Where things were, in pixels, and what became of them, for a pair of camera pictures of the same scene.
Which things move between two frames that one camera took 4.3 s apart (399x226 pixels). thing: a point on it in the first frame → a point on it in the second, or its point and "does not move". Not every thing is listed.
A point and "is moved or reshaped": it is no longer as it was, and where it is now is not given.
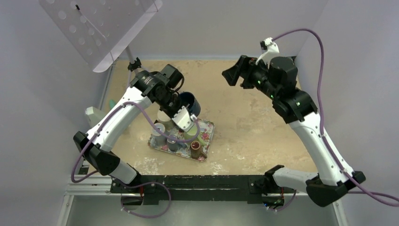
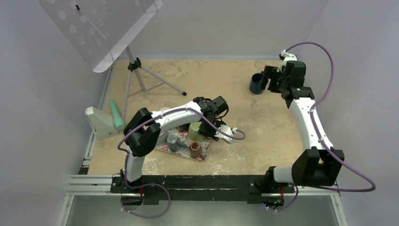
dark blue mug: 187,99 is moved or reshaped
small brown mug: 195,150 does not move
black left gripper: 171,114 → 210,134
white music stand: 101,30 does not move
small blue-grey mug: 173,144 does not move
